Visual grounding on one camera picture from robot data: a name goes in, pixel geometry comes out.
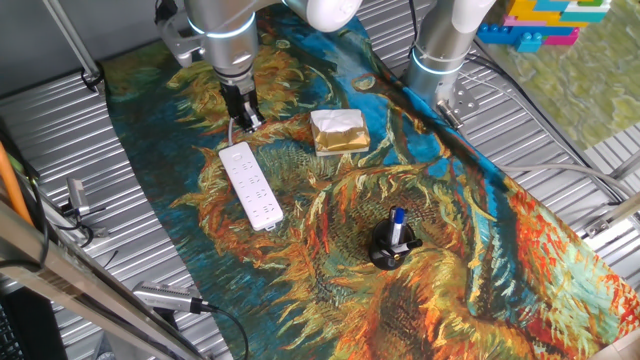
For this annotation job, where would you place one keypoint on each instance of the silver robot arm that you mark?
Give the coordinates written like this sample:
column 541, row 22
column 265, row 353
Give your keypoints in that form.
column 225, row 30

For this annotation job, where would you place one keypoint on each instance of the black pen holder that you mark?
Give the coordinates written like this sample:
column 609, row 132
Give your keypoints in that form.
column 385, row 255

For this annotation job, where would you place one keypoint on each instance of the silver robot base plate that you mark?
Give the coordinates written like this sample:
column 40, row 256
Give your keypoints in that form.
column 460, row 102

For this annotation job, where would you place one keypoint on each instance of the green patterned mat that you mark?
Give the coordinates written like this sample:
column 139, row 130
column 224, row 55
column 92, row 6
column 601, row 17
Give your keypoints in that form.
column 575, row 85

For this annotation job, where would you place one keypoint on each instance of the small grey camera on mount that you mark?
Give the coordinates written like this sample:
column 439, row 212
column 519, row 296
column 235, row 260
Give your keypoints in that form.
column 78, row 196

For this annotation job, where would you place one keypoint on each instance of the colourful toy brick stack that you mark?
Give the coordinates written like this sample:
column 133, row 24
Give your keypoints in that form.
column 540, row 22

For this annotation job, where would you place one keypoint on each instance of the black marker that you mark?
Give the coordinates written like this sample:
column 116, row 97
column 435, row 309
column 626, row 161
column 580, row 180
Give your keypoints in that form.
column 407, row 245

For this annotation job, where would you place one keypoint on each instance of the orange pole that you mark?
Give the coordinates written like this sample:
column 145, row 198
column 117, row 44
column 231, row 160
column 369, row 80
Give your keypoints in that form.
column 10, row 185

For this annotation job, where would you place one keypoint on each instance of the aluminium profile bar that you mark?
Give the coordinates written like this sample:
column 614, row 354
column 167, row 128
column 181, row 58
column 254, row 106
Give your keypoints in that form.
column 615, row 216

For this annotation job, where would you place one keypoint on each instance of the sunflower painting cloth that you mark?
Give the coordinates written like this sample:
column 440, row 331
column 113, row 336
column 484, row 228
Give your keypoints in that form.
column 300, row 300

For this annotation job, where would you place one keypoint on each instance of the gold tissue box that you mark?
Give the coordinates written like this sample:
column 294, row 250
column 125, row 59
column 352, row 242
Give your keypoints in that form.
column 340, row 132

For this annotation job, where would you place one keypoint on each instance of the thin silver rod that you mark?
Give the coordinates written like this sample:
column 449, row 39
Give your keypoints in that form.
column 70, row 37

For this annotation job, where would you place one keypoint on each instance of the long silver depth camera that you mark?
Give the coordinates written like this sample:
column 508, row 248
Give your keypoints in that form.
column 165, row 297

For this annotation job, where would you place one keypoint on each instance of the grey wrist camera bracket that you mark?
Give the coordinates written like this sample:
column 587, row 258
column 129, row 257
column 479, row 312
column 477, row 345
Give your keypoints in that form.
column 175, row 37

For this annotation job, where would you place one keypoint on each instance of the metal frame beam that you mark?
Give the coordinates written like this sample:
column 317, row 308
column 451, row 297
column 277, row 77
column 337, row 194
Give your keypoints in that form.
column 75, row 290

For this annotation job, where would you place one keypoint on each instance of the black monitor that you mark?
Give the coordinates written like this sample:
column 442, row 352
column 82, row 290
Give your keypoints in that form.
column 30, row 330

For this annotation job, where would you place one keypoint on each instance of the blue capped marker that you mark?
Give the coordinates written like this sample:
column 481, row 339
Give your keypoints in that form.
column 398, row 225

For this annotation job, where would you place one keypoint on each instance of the white power strip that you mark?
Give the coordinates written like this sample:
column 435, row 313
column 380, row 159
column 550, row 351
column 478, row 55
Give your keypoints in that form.
column 251, row 186

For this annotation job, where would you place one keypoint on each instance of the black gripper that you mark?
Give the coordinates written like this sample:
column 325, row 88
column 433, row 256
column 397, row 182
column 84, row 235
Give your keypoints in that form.
column 239, row 94

